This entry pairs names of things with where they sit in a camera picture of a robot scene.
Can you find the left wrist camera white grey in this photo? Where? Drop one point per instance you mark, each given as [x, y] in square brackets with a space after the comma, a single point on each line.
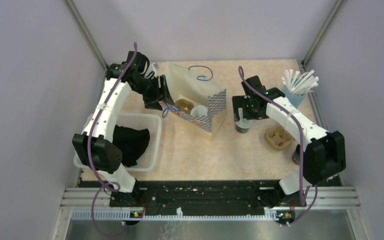
[153, 68]

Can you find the blue straw holder cup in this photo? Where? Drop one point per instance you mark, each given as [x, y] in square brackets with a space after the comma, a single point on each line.
[294, 99]

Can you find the white slotted cable duct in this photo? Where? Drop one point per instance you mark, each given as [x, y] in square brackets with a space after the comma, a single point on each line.
[128, 215]

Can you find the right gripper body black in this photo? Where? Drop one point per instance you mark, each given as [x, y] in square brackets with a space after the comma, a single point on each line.
[249, 112]

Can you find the white plastic basket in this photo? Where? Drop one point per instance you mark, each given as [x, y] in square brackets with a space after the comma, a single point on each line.
[155, 145]

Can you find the stack of dark cups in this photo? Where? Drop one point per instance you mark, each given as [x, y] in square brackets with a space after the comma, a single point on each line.
[296, 155]

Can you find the black cloth in basket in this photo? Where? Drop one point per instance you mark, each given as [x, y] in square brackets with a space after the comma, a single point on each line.
[132, 143]

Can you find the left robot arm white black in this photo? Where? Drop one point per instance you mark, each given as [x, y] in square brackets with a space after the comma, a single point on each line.
[120, 80]

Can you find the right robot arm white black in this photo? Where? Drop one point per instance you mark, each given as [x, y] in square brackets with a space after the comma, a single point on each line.
[321, 154]

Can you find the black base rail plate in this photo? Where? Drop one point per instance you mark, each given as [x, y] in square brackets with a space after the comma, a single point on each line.
[205, 197]

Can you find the brown pulp carrier top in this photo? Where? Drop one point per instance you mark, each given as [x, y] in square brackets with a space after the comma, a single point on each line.
[184, 105]

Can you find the paper bag blue checkered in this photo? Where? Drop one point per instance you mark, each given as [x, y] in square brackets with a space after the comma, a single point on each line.
[189, 84]

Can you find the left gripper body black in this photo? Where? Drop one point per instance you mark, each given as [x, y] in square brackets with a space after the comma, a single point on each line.
[151, 92]

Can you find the brown pulp cup carrier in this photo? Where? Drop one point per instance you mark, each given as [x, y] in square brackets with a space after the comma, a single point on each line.
[278, 138]

